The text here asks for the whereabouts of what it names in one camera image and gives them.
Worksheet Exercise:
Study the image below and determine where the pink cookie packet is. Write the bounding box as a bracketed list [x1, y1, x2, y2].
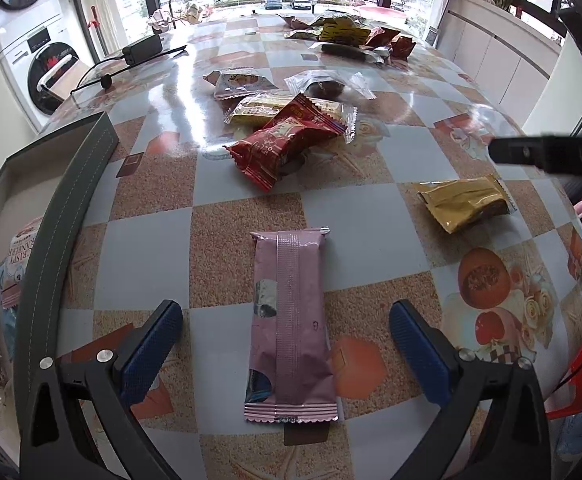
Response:
[243, 227, 340, 423]

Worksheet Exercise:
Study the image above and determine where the mop handle with red clip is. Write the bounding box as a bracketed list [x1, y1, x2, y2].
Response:
[88, 6, 106, 58]

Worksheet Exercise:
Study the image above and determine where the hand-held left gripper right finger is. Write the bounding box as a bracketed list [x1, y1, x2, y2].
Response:
[388, 301, 554, 480]

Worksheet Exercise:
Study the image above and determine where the clear packet with dark cake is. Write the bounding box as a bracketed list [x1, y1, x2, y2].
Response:
[285, 69, 378, 102]

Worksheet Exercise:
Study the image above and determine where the grey storage box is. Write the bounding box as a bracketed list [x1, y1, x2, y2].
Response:
[0, 110, 120, 466]

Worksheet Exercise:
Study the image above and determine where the olive green foil bag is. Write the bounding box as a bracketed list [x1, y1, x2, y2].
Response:
[316, 10, 358, 28]

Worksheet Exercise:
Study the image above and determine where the white chair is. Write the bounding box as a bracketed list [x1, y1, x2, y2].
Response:
[38, 60, 96, 106]

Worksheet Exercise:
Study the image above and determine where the long dark snack packet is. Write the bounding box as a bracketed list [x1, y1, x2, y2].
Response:
[308, 41, 392, 65]

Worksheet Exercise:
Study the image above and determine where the white packet with pink edge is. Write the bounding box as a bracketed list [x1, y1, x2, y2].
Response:
[0, 217, 44, 308]

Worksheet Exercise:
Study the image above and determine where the yellow printed snack packet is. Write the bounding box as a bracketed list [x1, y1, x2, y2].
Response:
[318, 22, 372, 46]

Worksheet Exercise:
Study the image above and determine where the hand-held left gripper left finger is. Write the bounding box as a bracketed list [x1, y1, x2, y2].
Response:
[19, 300, 184, 480]

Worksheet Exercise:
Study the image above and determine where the pink plastic basin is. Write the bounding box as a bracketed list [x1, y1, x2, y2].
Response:
[358, 5, 409, 21]

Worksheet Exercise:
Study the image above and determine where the checkered printed tablecloth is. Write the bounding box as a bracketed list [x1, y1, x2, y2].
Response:
[0, 10, 582, 480]

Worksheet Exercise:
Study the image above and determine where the small brown snack packet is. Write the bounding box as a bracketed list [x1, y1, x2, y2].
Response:
[283, 15, 322, 31]

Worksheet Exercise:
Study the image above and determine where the gold foil snack packet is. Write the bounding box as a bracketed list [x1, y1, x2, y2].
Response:
[416, 176, 518, 235]

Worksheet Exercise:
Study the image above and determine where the yellow cake packet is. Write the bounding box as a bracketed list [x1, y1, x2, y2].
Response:
[224, 91, 359, 143]

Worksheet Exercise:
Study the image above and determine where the white cabinet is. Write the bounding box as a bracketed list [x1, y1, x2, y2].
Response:
[428, 0, 564, 131]

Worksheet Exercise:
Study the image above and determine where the white washing machine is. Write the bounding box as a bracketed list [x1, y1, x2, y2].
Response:
[0, 10, 96, 128]

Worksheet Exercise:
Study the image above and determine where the black power adapter with cable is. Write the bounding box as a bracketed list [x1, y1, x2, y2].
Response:
[70, 45, 189, 93]

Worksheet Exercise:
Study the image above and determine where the silver snack packet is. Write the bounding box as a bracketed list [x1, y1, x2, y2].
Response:
[203, 67, 276, 101]

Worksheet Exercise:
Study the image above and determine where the blue snack packet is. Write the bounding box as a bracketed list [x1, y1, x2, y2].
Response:
[0, 305, 20, 361]

